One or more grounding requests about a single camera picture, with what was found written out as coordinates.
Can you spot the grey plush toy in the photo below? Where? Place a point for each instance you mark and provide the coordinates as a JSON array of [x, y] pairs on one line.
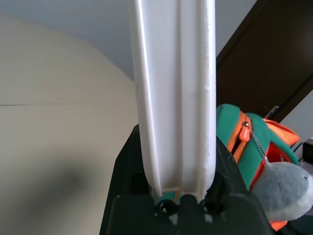
[[281, 186]]

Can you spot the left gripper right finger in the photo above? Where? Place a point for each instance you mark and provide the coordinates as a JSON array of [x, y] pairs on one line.
[[227, 176]]

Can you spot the dark brown door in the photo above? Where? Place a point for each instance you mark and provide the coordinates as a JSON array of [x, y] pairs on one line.
[[264, 61]]

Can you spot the teal and orange backpack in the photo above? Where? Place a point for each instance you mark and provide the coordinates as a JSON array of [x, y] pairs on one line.
[[259, 132]]

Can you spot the white pencil case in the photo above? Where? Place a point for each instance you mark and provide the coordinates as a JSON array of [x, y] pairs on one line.
[[173, 98]]

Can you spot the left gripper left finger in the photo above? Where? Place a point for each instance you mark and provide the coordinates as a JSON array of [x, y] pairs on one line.
[[127, 171]]

